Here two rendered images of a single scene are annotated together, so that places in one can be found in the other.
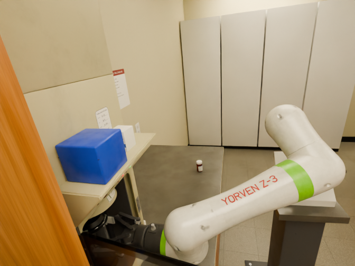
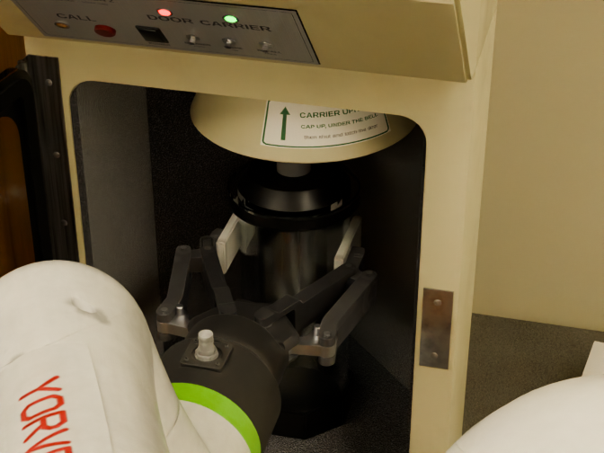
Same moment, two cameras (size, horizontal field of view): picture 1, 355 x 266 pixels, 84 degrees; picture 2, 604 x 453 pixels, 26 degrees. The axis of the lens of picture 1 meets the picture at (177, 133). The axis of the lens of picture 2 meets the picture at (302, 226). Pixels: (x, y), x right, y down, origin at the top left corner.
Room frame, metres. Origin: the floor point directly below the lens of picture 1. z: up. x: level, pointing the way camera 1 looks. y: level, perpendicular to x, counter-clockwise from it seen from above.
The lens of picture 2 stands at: (0.51, -0.59, 1.76)
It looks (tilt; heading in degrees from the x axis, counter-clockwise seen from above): 31 degrees down; 88
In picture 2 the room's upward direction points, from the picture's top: straight up
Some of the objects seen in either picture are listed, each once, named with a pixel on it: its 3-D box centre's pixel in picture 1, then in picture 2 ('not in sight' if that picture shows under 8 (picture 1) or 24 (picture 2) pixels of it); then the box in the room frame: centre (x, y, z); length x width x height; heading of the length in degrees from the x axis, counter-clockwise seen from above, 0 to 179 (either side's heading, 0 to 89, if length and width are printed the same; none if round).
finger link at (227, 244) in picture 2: not in sight; (233, 236); (0.49, 0.33, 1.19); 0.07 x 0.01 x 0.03; 74
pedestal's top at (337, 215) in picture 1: (300, 197); not in sight; (0.89, -0.66, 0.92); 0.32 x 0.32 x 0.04; 79
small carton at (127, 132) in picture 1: (122, 138); not in sight; (0.53, 0.16, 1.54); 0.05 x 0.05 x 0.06; 70
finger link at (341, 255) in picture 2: (105, 219); (348, 252); (0.58, 0.30, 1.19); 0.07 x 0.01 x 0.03; 73
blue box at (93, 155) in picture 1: (94, 154); not in sight; (0.41, 0.19, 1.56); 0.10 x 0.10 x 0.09; 74
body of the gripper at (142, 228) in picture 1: (135, 235); (238, 347); (0.49, 0.18, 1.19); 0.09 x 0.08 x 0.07; 74
